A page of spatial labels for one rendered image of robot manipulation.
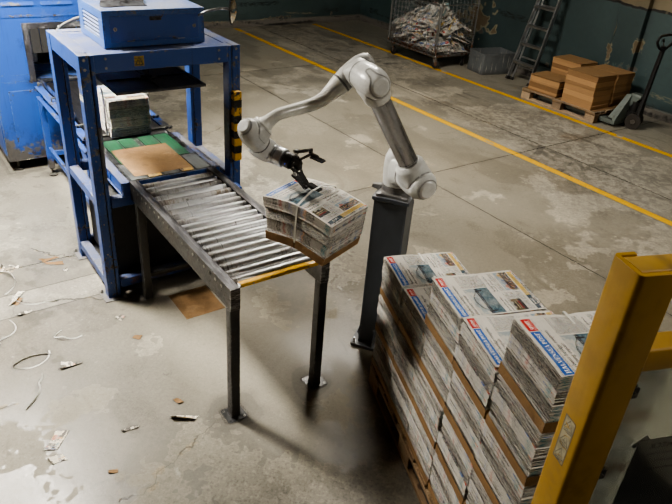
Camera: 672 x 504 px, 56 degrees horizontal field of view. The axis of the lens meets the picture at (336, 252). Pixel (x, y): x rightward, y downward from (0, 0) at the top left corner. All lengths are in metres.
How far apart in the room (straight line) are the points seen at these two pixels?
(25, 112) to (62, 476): 3.70
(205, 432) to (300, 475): 0.55
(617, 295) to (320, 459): 2.18
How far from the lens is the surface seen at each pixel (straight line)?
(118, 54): 3.82
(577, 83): 9.06
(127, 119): 4.73
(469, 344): 2.41
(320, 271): 3.19
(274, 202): 2.93
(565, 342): 2.06
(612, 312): 1.38
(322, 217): 2.80
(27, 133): 6.29
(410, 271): 3.13
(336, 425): 3.44
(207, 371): 3.74
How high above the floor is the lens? 2.44
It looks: 30 degrees down
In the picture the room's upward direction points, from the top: 5 degrees clockwise
